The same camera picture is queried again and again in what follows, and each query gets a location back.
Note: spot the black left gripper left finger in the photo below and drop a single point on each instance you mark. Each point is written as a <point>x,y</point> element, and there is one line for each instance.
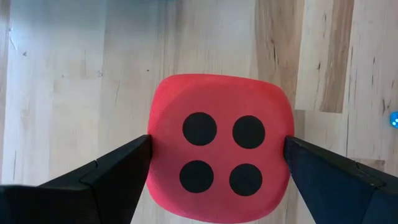
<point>77,202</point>

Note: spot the small light blue die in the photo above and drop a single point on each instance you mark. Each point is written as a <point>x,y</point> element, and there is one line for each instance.
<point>395,119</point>

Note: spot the large red foam die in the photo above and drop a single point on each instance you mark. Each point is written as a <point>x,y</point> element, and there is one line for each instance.
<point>222,102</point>

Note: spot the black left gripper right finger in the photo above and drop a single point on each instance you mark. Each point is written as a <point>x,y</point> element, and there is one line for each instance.
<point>342,199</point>

